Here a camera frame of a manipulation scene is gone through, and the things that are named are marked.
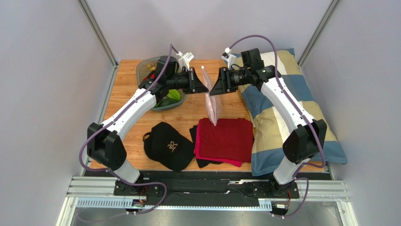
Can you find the black folded cloth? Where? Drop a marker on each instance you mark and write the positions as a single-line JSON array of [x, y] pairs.
[[201, 163]]

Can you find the green star fruit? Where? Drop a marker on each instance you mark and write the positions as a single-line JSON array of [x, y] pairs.
[[174, 94]]

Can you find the right aluminium frame post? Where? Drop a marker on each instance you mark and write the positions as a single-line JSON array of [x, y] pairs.
[[323, 23]]

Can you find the pink folded cloth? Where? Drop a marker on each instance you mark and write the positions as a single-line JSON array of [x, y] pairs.
[[219, 161]]

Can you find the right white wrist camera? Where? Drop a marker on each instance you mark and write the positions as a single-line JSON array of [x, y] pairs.
[[229, 57]]

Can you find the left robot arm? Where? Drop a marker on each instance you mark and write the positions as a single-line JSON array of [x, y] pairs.
[[105, 140]]

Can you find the grey plastic food tray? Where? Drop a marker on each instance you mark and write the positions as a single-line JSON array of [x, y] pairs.
[[142, 72]]

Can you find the plaid pillow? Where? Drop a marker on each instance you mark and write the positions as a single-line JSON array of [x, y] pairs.
[[270, 128]]

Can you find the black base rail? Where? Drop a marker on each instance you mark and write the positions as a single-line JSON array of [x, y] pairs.
[[205, 189]]

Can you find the dark green avocado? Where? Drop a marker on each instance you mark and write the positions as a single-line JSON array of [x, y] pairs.
[[166, 102]]

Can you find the brown longan bunch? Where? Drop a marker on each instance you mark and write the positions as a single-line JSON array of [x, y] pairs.
[[151, 67]]

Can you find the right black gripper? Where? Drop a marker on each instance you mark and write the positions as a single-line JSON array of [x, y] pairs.
[[223, 79]]

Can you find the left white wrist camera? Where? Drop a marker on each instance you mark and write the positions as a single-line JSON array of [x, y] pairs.
[[184, 60]]

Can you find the clear zip top bag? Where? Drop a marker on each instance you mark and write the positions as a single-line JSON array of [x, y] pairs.
[[213, 104]]

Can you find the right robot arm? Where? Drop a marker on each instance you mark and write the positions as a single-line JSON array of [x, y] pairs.
[[307, 135]]

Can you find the left aluminium frame post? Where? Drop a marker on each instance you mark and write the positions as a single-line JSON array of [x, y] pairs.
[[85, 7]]

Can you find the dark red folded cloth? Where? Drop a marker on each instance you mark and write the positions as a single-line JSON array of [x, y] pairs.
[[230, 140]]

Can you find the aluminium frame post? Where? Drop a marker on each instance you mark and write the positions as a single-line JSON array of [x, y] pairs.
[[323, 23], [85, 7]]

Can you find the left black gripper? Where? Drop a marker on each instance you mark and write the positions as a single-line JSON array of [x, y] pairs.
[[195, 85]]

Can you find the black baseball cap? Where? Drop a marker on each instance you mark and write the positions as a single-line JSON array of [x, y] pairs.
[[167, 146]]

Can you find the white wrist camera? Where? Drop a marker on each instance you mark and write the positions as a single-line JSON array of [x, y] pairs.
[[229, 57], [184, 60]]

